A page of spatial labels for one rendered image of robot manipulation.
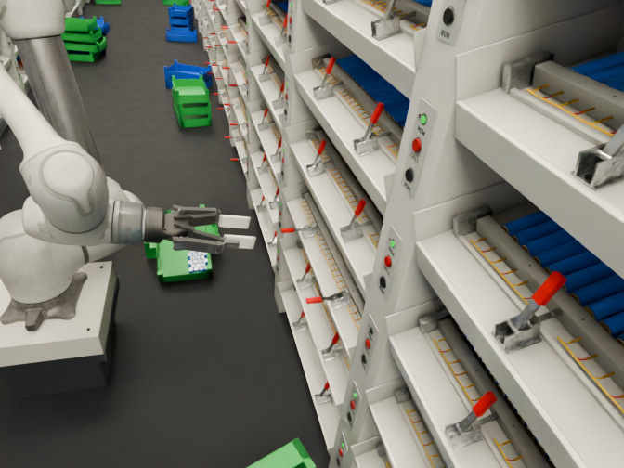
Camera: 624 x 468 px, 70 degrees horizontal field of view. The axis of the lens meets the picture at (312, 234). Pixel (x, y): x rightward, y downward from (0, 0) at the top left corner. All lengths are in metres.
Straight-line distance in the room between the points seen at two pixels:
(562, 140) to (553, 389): 0.23
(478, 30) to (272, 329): 1.30
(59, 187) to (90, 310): 0.68
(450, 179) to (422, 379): 0.29
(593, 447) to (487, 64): 0.37
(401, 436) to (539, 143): 0.57
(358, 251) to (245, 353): 0.79
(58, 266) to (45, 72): 0.48
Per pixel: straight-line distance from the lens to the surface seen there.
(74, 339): 1.33
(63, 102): 1.28
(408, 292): 0.68
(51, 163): 0.77
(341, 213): 0.97
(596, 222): 0.39
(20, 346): 1.37
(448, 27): 0.54
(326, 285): 1.07
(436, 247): 0.60
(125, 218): 0.94
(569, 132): 0.47
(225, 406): 1.45
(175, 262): 1.86
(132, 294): 1.80
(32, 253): 1.28
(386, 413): 0.88
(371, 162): 0.77
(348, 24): 0.83
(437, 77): 0.56
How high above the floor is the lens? 1.23
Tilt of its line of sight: 37 degrees down
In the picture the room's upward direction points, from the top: 6 degrees clockwise
